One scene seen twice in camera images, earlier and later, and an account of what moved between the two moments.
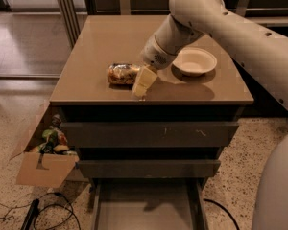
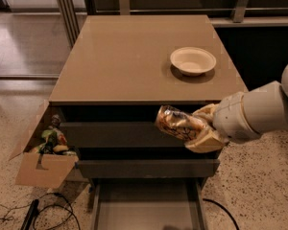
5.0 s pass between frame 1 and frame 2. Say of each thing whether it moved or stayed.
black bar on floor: stayed
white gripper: moved
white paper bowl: stayed
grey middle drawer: stayed
